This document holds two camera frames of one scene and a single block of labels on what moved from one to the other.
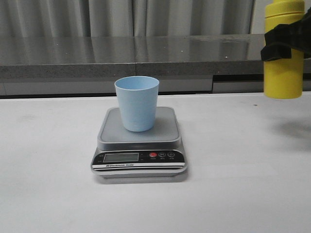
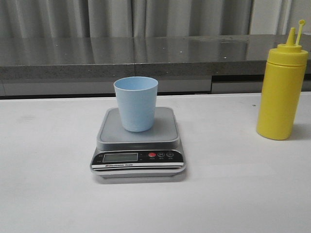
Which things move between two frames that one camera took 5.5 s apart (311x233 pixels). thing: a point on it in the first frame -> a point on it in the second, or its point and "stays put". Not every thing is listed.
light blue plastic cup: [137, 96] stays put
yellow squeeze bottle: [283, 79] -> [282, 89]
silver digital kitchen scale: [156, 153] stays put
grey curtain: [42, 17] stays put
